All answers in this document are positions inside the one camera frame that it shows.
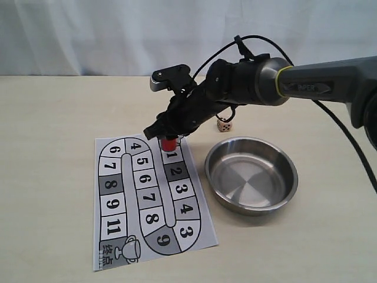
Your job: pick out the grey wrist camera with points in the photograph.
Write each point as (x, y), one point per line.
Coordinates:
(173, 78)

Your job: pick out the printed paper game board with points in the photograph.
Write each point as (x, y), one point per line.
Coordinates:
(148, 203)

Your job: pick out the stainless steel round bowl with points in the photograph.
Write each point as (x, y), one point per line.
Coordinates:
(250, 176)

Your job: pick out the beige wooden die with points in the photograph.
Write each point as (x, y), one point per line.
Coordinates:
(224, 126)

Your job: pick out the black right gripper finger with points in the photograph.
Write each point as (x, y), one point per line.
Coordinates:
(169, 136)

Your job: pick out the red cylinder game piece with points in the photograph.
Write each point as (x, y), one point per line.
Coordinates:
(168, 144)

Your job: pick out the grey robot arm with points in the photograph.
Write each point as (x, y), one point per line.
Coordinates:
(267, 82)

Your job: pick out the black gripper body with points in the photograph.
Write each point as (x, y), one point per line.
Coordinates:
(226, 85)

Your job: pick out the white backdrop curtain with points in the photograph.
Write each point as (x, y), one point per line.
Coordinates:
(137, 37)

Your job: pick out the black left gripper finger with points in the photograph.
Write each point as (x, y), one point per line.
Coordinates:
(159, 129)

